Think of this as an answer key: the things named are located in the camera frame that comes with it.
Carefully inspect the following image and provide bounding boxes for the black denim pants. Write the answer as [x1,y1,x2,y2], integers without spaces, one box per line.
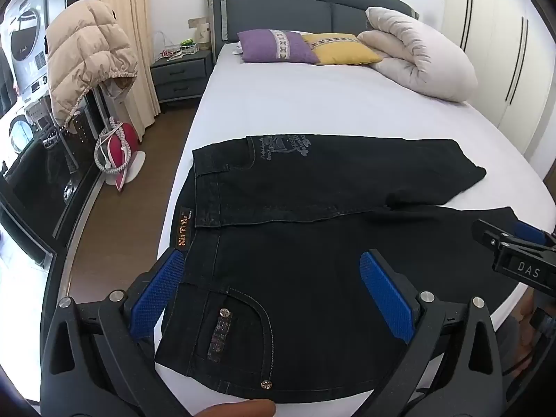
[154,134,520,401]

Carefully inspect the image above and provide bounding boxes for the purple pillow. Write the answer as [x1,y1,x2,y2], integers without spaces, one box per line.
[237,30,321,64]

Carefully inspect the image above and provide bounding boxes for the person's right hand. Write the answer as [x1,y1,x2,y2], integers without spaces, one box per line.
[506,291,548,374]

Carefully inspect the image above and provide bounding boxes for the white wardrobe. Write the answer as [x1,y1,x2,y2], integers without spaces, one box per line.
[443,0,556,183]

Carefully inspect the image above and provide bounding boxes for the folded cream duvet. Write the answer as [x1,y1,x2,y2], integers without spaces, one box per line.
[357,6,479,103]

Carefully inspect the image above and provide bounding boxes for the red appliance with white cord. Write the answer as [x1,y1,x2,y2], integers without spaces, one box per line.
[95,117,146,192]

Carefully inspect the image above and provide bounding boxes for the white bed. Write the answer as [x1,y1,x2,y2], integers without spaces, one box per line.
[154,43,556,417]

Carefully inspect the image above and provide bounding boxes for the beige puffer jacket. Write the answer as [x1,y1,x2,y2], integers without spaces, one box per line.
[46,0,139,131]

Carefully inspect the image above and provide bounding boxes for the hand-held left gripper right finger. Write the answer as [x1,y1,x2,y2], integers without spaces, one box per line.
[358,250,507,417]

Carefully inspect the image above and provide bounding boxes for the beige curtain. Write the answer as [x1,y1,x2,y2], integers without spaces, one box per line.
[100,0,161,135]

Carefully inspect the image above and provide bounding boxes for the black glass sliding door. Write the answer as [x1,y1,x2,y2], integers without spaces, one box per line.
[0,82,109,270]

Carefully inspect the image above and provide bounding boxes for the grey nightstand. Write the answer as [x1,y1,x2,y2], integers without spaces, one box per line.
[150,50,213,103]

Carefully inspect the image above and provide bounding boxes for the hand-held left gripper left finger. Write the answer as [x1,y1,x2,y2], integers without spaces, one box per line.
[39,247,187,417]

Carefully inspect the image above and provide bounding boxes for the person's left hand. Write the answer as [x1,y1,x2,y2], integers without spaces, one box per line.
[203,399,277,417]

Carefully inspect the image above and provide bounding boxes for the white washing machine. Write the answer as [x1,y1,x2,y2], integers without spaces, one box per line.
[0,0,59,100]

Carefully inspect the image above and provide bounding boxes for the white wire basket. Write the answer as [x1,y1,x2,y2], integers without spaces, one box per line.
[158,32,198,59]

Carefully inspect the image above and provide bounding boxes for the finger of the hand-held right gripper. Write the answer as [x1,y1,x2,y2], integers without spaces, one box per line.
[473,219,556,253]
[513,221,549,245]

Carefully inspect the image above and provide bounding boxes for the grey padded headboard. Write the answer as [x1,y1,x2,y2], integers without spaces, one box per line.
[206,0,420,53]

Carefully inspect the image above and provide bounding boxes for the yellow pillow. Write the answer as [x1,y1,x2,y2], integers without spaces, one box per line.
[302,33,383,66]

